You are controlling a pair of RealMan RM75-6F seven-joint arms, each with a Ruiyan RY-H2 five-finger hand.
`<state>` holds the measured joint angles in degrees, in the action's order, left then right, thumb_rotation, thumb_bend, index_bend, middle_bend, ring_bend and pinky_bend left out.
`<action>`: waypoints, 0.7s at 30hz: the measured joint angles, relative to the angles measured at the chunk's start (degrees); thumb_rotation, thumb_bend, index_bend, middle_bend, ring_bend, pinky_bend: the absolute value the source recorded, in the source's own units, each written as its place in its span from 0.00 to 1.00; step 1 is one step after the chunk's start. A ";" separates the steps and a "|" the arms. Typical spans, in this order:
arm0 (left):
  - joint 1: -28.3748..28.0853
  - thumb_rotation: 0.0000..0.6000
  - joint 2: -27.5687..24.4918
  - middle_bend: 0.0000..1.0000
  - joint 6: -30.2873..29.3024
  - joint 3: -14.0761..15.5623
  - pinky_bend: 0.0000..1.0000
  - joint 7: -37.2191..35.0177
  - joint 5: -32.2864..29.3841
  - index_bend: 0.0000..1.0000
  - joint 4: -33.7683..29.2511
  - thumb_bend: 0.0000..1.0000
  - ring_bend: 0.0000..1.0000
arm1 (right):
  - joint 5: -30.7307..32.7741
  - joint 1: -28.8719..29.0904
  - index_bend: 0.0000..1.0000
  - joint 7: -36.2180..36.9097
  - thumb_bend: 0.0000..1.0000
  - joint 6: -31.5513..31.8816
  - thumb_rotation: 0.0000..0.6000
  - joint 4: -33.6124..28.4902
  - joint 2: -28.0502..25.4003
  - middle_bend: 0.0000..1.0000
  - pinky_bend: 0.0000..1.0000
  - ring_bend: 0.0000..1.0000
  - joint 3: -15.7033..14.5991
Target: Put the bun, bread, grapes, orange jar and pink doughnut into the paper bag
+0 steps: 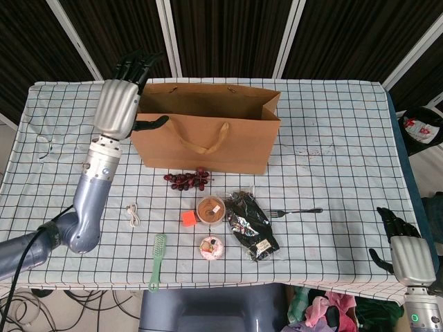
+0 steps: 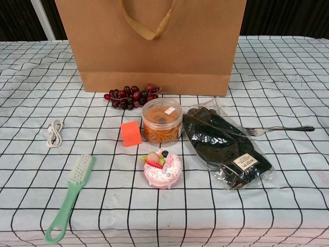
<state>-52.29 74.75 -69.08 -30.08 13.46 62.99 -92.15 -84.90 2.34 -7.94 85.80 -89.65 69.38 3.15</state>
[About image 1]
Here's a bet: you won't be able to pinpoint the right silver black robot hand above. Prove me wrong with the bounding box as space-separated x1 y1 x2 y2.
368 206 437 287

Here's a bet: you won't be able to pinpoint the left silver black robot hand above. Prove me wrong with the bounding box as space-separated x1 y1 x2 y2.
93 49 170 142

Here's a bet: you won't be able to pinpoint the dark red grape bunch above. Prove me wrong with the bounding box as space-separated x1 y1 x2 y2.
163 167 215 192

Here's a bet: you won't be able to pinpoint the brown paper shopping bag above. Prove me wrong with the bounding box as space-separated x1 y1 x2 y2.
130 82 282 176

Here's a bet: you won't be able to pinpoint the clear round rubber band container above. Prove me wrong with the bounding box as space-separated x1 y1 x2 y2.
196 195 226 225

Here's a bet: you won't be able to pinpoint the pink frosted donut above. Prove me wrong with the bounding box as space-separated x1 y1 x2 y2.
199 235 225 261

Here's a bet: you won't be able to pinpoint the black bag with red print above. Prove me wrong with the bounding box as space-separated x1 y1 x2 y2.
397 106 443 156

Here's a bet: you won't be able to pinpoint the black packaged gloves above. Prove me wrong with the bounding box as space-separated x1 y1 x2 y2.
224 186 280 263

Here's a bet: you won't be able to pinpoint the person in dark clothes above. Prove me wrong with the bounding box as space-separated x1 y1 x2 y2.
420 193 443 250

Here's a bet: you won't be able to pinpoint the blue table side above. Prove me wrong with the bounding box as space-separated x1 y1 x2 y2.
386 89 440 274

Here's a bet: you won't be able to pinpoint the white checkered tablecloth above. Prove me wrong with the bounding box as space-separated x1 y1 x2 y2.
0 77 436 305

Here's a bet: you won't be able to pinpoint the colourful clothes pile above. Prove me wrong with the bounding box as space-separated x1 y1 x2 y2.
287 285 404 332

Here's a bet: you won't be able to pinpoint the metal fork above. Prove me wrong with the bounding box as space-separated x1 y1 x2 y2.
266 207 324 219

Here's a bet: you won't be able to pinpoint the orange cube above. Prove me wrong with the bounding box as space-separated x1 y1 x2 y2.
180 210 197 228

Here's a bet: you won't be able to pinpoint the green scrubbing brush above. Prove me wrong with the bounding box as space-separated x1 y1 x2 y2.
148 233 168 292

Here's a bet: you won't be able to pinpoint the grey-blue robot torso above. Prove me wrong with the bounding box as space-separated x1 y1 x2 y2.
138 283 289 332

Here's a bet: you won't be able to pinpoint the white partition frame post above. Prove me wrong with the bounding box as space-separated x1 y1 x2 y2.
272 0 307 80
381 13 443 91
154 0 183 79
46 0 103 81

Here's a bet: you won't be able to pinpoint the white USB cable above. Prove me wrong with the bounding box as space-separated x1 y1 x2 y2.
125 203 142 229

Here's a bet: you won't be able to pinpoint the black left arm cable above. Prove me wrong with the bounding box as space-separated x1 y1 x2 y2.
0 203 75 332

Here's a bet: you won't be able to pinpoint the black floor cable bundle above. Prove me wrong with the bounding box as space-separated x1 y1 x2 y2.
0 288 143 332

